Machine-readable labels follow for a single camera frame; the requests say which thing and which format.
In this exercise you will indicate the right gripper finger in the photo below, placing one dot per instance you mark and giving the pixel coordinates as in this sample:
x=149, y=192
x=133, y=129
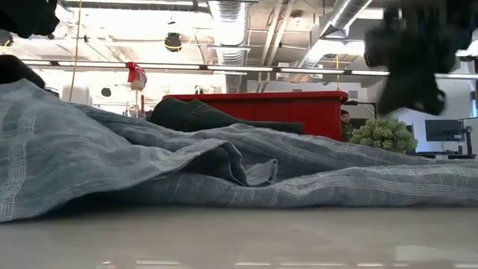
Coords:
x=414, y=93

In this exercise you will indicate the blue striped shirt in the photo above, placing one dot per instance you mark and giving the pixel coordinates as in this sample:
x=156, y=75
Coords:
x=112, y=160

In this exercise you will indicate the dark blue jeans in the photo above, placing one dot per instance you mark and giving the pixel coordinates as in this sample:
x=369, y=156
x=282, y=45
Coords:
x=186, y=116

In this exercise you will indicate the red plastic bin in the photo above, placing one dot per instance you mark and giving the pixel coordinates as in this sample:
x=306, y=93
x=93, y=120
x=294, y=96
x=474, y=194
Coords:
x=298, y=112

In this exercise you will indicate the black computer monitor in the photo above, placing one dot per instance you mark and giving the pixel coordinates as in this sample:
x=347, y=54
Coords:
x=444, y=130

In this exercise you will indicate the black monitor stand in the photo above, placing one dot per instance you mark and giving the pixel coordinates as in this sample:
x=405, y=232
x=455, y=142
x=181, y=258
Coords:
x=468, y=140

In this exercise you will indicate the person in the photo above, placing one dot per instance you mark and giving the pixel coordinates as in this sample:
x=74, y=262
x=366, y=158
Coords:
x=345, y=125

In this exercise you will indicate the clear spray bottle red trigger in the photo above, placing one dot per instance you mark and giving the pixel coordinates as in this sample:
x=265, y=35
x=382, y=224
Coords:
x=136, y=76

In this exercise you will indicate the black ceiling device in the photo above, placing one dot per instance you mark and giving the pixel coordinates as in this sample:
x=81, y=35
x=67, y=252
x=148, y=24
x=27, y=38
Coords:
x=173, y=42

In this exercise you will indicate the silver ventilation duct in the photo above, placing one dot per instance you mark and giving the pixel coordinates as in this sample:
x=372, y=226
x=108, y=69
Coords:
x=229, y=33
x=336, y=26

